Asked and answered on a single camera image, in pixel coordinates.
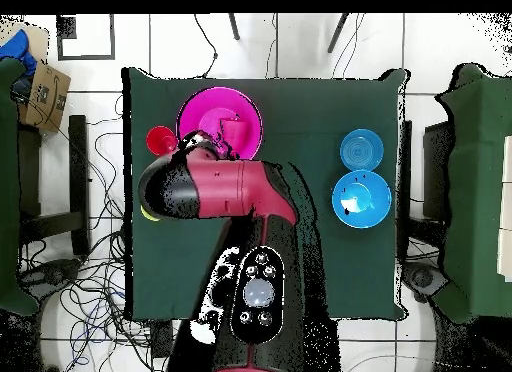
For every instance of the blue cloth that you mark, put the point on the blue cloth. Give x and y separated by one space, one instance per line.
18 48

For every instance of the red cup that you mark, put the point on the red cup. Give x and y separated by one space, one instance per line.
159 142

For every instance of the black chair frame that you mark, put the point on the black chair frame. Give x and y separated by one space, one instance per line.
78 168

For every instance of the large pink bowl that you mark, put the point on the large pink bowl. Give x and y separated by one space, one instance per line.
200 108

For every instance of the white box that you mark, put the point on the white box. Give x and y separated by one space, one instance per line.
507 208

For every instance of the crimson cup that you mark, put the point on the crimson cup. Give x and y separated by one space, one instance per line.
236 132

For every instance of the dark green tablecloth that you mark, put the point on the dark green tablecloth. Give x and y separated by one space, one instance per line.
340 268

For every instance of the cardboard box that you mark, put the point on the cardboard box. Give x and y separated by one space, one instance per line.
46 96

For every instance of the green cloth on side table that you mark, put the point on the green cloth on side table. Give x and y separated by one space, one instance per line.
8 188
476 188

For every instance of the dark grey stand base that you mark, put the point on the dark grey stand base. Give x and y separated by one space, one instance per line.
424 278
52 274

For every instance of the dark tripod leg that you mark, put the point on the dark tripod leg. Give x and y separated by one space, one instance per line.
337 34
234 27

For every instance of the yellow cup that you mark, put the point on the yellow cup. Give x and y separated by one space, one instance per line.
148 216

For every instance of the black power strip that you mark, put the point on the black power strip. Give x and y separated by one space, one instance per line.
160 340

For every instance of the black monitor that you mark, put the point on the black monitor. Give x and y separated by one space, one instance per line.
436 168

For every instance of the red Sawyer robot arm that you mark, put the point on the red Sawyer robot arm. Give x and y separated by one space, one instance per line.
224 188

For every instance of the large blue bowl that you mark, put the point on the large blue bowl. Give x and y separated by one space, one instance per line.
372 196

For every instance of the small blue bowl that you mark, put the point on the small blue bowl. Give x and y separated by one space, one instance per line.
361 150

